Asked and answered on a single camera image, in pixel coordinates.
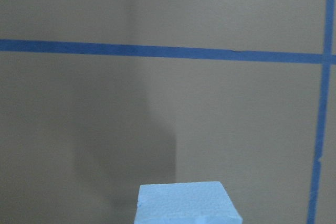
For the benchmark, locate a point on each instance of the light blue foam block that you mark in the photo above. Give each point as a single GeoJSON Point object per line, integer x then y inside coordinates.
{"type": "Point", "coordinates": [196, 202]}

